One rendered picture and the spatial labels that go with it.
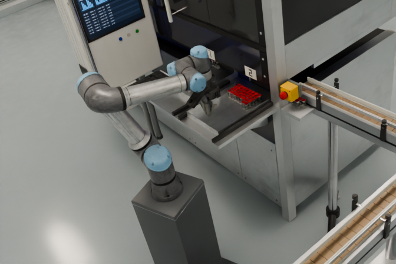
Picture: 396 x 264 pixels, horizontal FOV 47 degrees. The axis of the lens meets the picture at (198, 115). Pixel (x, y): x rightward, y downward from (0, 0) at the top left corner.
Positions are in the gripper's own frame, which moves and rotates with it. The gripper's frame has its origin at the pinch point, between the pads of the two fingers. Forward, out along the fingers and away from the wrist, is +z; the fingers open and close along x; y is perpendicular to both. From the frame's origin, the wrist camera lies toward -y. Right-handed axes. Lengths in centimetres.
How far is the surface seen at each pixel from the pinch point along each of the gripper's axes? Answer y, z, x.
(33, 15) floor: 61, 99, 500
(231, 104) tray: 22.0, 10.9, 9.8
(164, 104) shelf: -0.9, 11.1, 40.1
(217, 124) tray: 6.2, 10.9, 2.2
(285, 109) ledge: 36.5, 11.1, -15.3
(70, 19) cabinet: -19, -35, 90
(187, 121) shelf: -2.1, 11.1, 17.3
